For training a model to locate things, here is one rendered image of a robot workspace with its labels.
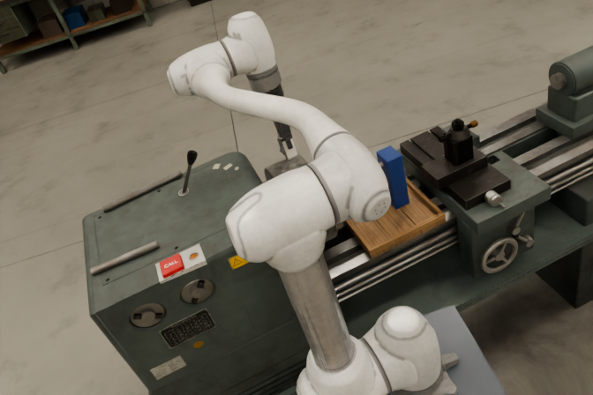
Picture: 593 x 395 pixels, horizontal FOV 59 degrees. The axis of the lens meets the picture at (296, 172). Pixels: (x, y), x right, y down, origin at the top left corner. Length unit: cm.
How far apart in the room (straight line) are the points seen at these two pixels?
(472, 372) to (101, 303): 107
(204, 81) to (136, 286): 59
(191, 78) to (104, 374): 211
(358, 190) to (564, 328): 188
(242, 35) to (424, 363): 96
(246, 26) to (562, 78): 126
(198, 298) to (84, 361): 178
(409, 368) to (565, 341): 134
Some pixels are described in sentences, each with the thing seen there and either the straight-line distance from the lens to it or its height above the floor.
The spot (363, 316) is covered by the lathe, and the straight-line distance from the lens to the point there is 212.
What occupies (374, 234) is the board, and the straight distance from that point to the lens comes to 191.
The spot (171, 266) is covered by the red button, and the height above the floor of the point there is 127.
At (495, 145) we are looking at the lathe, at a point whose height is 86.
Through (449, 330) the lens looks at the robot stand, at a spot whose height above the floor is 75.
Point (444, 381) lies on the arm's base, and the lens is 162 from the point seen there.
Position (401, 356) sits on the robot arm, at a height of 103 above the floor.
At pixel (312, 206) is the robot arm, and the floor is 161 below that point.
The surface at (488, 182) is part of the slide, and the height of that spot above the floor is 97.
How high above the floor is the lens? 223
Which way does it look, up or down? 36 degrees down
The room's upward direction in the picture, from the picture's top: 18 degrees counter-clockwise
